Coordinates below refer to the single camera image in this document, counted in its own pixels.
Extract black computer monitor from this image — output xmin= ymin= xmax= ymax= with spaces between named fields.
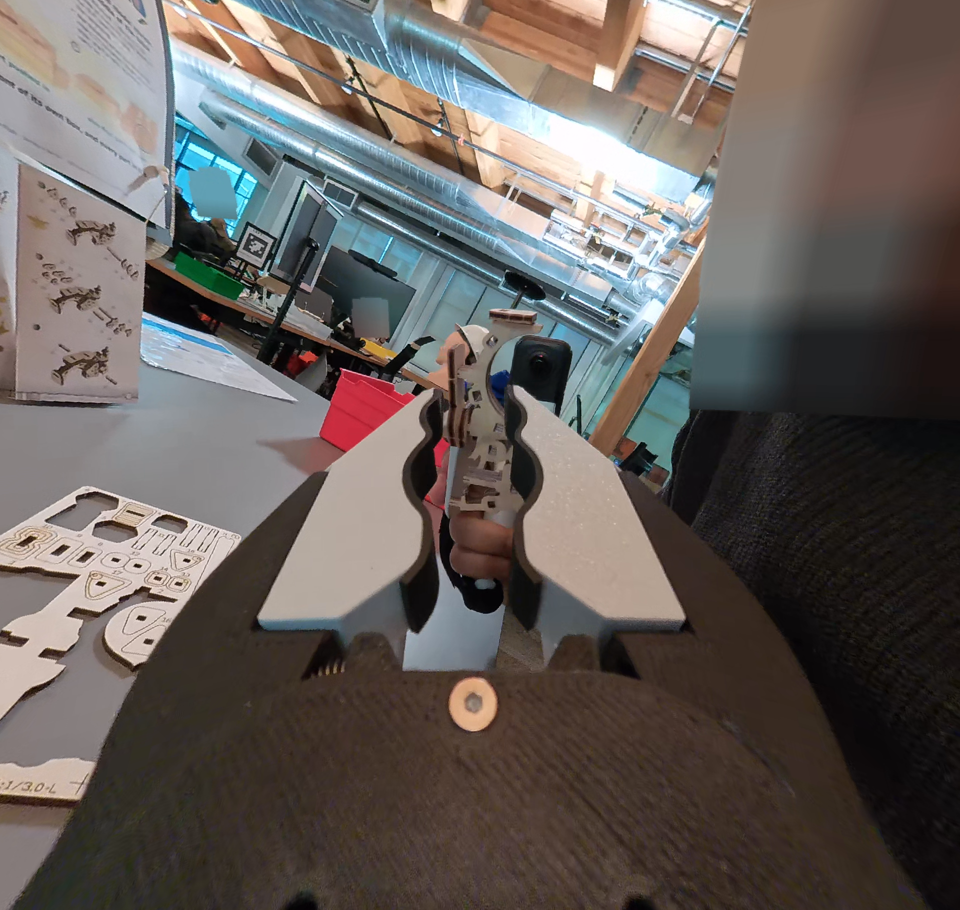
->
xmin=318 ymin=246 xmax=417 ymax=326

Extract person's right hand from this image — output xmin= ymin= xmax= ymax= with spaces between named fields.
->
xmin=447 ymin=508 xmax=517 ymax=581

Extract black stand pole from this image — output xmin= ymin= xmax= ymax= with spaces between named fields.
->
xmin=257 ymin=238 xmax=324 ymax=362

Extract red plastic bin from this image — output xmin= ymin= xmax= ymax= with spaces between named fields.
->
xmin=320 ymin=370 xmax=451 ymax=506

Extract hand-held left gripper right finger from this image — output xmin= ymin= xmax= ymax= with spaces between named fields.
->
xmin=504 ymin=385 xmax=688 ymax=661

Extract black framed marker sign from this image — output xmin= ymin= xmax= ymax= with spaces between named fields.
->
xmin=234 ymin=221 xmax=275 ymax=274

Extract mannequin head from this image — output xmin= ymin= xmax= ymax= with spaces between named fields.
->
xmin=435 ymin=325 xmax=496 ymax=391

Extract green plastic bin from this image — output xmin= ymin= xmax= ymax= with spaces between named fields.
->
xmin=174 ymin=251 xmax=245 ymax=300

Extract wooden puzzle model assembly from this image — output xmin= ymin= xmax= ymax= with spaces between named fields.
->
xmin=442 ymin=308 xmax=543 ymax=520

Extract punched wooden puzzle sheet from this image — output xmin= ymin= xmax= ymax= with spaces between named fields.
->
xmin=0 ymin=486 xmax=241 ymax=806

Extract wooden workbench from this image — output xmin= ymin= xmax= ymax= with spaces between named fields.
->
xmin=146 ymin=257 xmax=440 ymax=390

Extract grey desk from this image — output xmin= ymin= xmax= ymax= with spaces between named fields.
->
xmin=0 ymin=358 xmax=504 ymax=874

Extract large display on stand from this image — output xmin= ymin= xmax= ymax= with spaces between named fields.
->
xmin=268 ymin=178 xmax=345 ymax=292

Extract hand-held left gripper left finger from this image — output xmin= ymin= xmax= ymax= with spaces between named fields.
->
xmin=256 ymin=388 xmax=447 ymax=661

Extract printed instruction sheet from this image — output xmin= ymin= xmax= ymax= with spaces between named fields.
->
xmin=141 ymin=315 xmax=297 ymax=403

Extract black round disc on pole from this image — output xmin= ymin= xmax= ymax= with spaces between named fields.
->
xmin=504 ymin=271 xmax=546 ymax=313

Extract person's black knit sweater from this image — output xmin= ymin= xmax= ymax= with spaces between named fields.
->
xmin=667 ymin=407 xmax=960 ymax=910

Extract wooden pillar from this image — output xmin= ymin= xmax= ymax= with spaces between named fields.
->
xmin=588 ymin=238 xmax=710 ymax=461

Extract silver ventilation ducts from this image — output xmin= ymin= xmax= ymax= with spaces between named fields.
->
xmin=150 ymin=0 xmax=714 ymax=341

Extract black office chair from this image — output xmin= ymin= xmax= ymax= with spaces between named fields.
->
xmin=390 ymin=336 xmax=436 ymax=379

